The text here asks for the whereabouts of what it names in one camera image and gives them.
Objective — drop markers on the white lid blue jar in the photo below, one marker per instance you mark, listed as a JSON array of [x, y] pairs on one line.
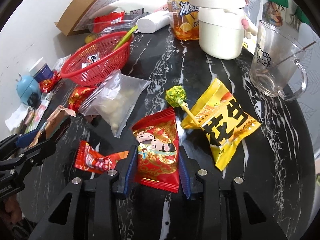
[[40, 71]]

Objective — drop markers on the red gold candy packets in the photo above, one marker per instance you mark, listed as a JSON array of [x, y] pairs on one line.
[[47, 85]]

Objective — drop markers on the blue round robot toy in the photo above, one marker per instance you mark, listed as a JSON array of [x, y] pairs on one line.
[[28, 91]]

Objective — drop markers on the clear zip bag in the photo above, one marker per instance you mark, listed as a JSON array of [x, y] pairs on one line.
[[114, 100]]

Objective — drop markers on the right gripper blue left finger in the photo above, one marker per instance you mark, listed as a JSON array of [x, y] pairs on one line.
[[130, 169]]

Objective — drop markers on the red plastic mesh basket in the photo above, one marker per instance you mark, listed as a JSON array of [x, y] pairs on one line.
[[109, 61]]

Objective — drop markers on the clear glass mug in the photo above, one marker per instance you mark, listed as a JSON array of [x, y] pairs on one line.
[[275, 61]]

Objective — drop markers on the white lidded ceramic pot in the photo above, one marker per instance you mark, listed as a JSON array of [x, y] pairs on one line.
[[221, 32]]

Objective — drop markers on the crumpled white tissue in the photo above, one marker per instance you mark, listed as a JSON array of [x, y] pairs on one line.
[[14, 122]]

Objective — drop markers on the red packaged snack bag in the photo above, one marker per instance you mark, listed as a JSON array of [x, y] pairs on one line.
[[102, 22]]

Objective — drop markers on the white cylindrical container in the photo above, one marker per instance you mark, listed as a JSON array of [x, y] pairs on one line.
[[153, 22]]

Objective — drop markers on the yellow peanut snack bag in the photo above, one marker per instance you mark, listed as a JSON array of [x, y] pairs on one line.
[[223, 121]]

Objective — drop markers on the iced tea drink bottle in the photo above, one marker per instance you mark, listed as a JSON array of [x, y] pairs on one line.
[[184, 19]]

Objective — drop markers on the brown cardboard box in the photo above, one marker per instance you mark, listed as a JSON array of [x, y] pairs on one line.
[[78, 15]]

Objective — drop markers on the red orange candy packet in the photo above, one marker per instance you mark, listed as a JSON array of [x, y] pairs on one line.
[[88, 159]]

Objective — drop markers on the pink green sachet pack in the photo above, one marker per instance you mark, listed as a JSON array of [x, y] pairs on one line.
[[45, 100]]

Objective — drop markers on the person's left hand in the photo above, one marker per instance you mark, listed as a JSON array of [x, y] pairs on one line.
[[11, 212]]

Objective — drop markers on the red cartoon snack packet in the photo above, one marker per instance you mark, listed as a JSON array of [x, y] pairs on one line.
[[157, 151]]

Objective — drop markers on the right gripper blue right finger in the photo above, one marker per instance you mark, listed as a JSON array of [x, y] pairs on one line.
[[185, 174]]

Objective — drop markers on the green white snack pouch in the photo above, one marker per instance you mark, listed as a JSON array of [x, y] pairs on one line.
[[126, 37]]

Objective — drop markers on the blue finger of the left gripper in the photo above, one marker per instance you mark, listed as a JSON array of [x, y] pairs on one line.
[[26, 139], [36, 154]]

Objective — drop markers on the seaweed cracker package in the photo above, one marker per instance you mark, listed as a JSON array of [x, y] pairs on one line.
[[52, 124]]

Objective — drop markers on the small white cartoon packet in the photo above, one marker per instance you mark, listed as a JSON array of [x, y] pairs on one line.
[[90, 60]]

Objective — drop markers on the green lollipop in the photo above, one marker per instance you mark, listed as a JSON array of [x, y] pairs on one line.
[[175, 97]]

